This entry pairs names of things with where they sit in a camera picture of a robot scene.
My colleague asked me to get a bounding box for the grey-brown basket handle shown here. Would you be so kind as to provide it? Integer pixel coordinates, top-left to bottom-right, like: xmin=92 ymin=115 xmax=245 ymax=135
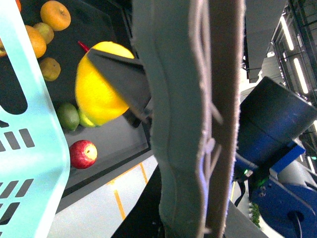
xmin=132 ymin=0 xmax=246 ymax=238

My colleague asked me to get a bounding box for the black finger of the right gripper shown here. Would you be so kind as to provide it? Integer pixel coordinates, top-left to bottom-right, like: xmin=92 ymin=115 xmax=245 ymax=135
xmin=87 ymin=49 xmax=152 ymax=125

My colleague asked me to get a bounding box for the green lime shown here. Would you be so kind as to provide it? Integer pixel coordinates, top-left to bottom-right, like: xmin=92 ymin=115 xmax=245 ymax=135
xmin=77 ymin=109 xmax=96 ymax=127
xmin=56 ymin=103 xmax=80 ymax=131

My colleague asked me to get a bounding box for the yellow lemon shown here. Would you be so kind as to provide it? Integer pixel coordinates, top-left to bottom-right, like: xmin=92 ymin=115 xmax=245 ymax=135
xmin=75 ymin=53 xmax=129 ymax=126

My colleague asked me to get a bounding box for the brownish yellow fruit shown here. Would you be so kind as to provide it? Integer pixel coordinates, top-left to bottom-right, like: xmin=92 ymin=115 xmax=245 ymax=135
xmin=39 ymin=57 xmax=61 ymax=81

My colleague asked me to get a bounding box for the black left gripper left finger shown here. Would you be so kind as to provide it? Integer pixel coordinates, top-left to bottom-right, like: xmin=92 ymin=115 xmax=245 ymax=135
xmin=112 ymin=167 xmax=165 ymax=238

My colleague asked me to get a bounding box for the small greenish yellow fruit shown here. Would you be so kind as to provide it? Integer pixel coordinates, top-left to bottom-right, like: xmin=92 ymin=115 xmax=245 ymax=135
xmin=33 ymin=22 xmax=54 ymax=45

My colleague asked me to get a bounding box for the red-yellow apple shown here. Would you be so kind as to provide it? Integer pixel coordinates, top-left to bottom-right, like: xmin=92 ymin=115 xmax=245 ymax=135
xmin=69 ymin=140 xmax=98 ymax=169

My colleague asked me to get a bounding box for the light blue shopping basket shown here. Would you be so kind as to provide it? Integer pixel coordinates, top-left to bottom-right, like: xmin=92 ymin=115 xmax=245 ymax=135
xmin=0 ymin=0 xmax=70 ymax=238

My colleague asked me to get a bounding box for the green lime upper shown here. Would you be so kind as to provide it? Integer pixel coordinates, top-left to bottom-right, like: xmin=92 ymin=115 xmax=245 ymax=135
xmin=56 ymin=103 xmax=80 ymax=131

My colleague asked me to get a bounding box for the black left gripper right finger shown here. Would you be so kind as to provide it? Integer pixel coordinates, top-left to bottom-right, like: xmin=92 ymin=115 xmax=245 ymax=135
xmin=227 ymin=201 xmax=267 ymax=238

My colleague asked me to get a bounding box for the red chili pepper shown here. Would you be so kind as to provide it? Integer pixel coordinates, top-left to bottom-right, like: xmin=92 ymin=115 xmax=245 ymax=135
xmin=77 ymin=41 xmax=90 ymax=53

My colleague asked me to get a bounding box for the yellow-orange apple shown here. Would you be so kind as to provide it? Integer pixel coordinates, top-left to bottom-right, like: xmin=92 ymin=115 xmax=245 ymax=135
xmin=40 ymin=0 xmax=71 ymax=31

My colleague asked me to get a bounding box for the green lime lower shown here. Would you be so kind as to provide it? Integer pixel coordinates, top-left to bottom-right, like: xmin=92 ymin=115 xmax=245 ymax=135
xmin=77 ymin=109 xmax=96 ymax=127

